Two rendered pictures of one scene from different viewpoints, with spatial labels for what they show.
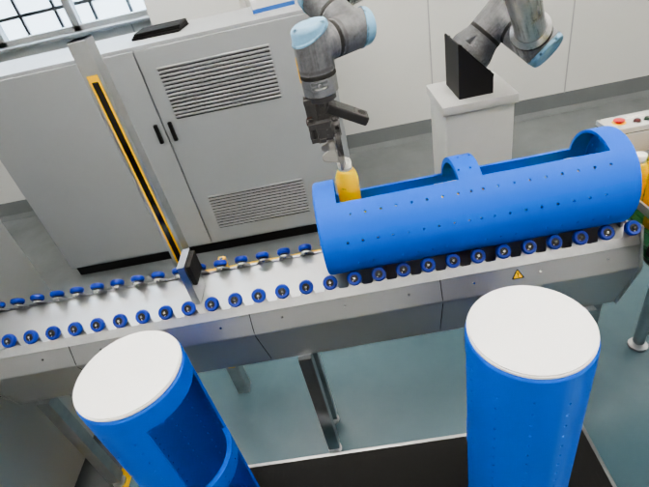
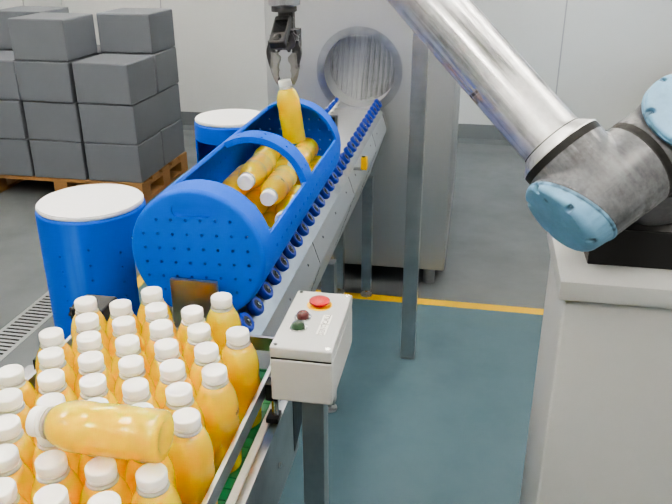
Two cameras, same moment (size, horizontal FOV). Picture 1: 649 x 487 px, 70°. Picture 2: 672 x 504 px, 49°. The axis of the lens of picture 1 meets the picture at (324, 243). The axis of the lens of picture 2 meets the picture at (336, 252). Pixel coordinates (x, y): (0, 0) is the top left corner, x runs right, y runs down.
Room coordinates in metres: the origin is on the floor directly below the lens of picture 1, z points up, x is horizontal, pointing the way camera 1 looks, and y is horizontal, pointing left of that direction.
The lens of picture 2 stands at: (1.53, -2.19, 1.70)
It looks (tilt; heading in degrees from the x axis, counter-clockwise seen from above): 24 degrees down; 96
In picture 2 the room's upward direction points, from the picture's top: straight up
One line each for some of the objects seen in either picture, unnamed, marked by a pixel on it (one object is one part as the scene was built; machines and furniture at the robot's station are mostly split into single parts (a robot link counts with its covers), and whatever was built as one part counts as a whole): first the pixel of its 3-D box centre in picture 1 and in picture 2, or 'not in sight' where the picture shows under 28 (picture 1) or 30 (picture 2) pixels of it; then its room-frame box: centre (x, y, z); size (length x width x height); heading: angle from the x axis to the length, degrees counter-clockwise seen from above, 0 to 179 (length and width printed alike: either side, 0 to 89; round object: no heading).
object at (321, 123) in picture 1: (324, 116); (285, 28); (1.18, -0.07, 1.44); 0.09 x 0.08 x 0.12; 85
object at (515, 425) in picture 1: (519, 435); (111, 344); (0.69, -0.41, 0.59); 0.28 x 0.28 x 0.88
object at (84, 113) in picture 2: not in sight; (79, 100); (-0.78, 2.78, 0.59); 1.20 x 0.80 x 1.19; 175
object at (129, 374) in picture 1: (128, 372); (231, 118); (0.85, 0.56, 1.03); 0.28 x 0.28 x 0.01
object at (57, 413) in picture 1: (86, 444); (339, 236); (1.21, 1.14, 0.31); 0.06 x 0.06 x 0.63; 85
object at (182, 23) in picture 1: (159, 29); not in sight; (3.10, 0.66, 1.46); 0.32 x 0.23 x 0.04; 85
